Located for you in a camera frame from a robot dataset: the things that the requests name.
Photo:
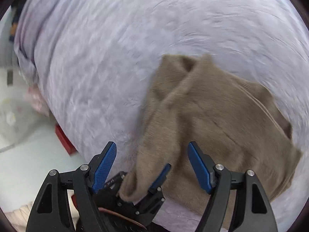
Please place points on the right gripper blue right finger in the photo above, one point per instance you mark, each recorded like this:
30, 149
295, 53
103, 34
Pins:
203, 167

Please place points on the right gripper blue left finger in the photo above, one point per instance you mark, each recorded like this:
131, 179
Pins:
100, 166

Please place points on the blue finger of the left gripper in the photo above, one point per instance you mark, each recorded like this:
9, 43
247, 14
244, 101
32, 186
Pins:
158, 182
115, 182

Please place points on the brown knit sweater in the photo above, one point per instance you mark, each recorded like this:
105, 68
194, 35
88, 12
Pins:
242, 124

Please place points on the red box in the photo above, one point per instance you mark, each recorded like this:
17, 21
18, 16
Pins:
68, 146

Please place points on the lavender embossed bedspread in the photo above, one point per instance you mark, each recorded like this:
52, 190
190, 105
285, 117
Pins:
80, 53

